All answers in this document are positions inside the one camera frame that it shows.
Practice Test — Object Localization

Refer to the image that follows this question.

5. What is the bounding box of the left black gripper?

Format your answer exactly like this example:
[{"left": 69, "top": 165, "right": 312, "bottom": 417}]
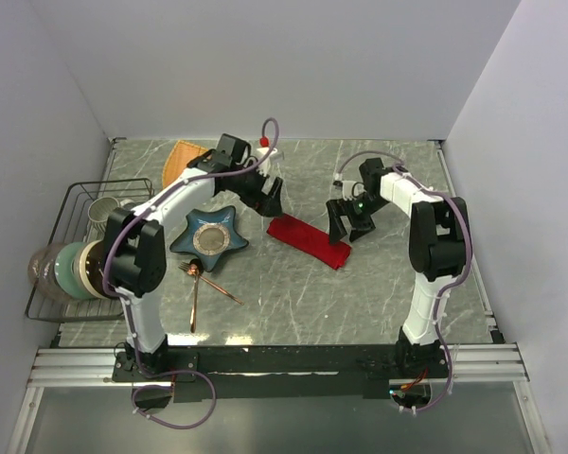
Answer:
[{"left": 229, "top": 160, "right": 282, "bottom": 218}]

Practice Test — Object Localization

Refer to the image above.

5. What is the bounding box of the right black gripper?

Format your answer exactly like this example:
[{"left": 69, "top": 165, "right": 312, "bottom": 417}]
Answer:
[{"left": 326, "top": 193, "right": 389, "bottom": 246}]

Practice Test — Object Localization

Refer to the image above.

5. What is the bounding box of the red cloth napkin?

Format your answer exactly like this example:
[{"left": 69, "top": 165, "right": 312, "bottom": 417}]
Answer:
[{"left": 266, "top": 215, "right": 352, "bottom": 270}]

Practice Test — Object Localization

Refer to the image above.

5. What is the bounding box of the copper spoon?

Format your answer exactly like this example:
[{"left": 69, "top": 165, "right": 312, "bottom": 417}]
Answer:
[{"left": 188, "top": 263, "right": 200, "bottom": 333}]

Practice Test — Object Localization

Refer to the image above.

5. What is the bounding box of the copper fork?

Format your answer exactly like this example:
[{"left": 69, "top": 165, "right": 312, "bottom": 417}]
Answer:
[{"left": 178, "top": 260, "right": 244, "bottom": 306}]

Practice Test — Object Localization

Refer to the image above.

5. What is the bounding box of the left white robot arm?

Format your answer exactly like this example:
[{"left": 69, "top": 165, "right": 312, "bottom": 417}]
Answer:
[{"left": 103, "top": 134, "right": 283, "bottom": 380}]

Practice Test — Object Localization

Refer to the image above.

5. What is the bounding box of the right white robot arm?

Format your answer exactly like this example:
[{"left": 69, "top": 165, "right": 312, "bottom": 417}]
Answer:
[{"left": 326, "top": 158, "right": 473, "bottom": 377}]

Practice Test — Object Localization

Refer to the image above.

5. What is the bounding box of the blue star-shaped dish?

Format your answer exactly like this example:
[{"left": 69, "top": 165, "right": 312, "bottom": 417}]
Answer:
[{"left": 169, "top": 205, "right": 249, "bottom": 271}]

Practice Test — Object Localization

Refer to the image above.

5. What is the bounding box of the orange woven basket tray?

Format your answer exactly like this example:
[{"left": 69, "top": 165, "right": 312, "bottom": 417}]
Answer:
[{"left": 161, "top": 140, "right": 207, "bottom": 188}]

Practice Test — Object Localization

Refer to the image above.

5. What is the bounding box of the grey ribbed mug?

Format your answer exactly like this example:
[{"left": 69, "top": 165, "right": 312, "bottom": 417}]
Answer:
[{"left": 88, "top": 197, "right": 136, "bottom": 234}]

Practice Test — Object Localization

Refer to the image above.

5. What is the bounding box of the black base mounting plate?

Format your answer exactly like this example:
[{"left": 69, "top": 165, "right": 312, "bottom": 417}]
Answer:
[{"left": 112, "top": 344, "right": 449, "bottom": 403}]

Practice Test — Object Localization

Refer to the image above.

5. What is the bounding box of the brown cream ceramic bowl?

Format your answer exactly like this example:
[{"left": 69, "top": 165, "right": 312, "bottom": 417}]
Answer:
[{"left": 73, "top": 240, "right": 108, "bottom": 299}]

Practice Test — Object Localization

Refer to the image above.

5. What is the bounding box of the green ceramic bowl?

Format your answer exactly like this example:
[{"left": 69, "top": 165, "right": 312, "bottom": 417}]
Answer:
[{"left": 54, "top": 242, "right": 87, "bottom": 300}]

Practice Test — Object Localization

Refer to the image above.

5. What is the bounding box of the clear glass bowl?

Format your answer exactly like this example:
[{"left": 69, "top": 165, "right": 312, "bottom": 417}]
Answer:
[{"left": 27, "top": 243, "right": 69, "bottom": 304}]

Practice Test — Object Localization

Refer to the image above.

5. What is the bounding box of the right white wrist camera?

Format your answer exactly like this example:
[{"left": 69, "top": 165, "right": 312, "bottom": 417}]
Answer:
[{"left": 332, "top": 173, "right": 363, "bottom": 201}]

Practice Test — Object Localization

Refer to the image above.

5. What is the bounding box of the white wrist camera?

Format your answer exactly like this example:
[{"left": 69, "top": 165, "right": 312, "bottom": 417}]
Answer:
[
  {"left": 332, "top": 173, "right": 363, "bottom": 201},
  {"left": 252, "top": 136, "right": 283, "bottom": 177}
]

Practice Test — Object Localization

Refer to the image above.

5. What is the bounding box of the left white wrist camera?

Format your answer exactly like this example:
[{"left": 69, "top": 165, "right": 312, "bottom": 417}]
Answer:
[{"left": 252, "top": 136, "right": 283, "bottom": 177}]

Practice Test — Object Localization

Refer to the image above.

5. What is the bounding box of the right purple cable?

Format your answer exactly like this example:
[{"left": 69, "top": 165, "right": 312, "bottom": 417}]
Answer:
[{"left": 335, "top": 150, "right": 474, "bottom": 413}]

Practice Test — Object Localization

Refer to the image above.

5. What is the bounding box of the purple cable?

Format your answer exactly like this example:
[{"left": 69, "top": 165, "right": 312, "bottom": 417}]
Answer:
[
  {"left": 335, "top": 150, "right": 474, "bottom": 413},
  {"left": 100, "top": 117, "right": 280, "bottom": 430}
]

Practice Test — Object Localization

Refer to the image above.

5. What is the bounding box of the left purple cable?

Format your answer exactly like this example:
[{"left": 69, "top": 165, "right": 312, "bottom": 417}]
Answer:
[{"left": 100, "top": 117, "right": 280, "bottom": 430}]

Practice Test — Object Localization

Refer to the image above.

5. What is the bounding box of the black wire dish rack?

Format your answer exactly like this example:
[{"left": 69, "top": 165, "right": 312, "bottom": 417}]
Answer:
[{"left": 25, "top": 178, "right": 154, "bottom": 323}]

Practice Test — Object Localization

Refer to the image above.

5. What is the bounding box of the aluminium frame rail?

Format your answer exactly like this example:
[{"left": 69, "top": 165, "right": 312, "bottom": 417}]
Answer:
[{"left": 27, "top": 344, "right": 528, "bottom": 388}]

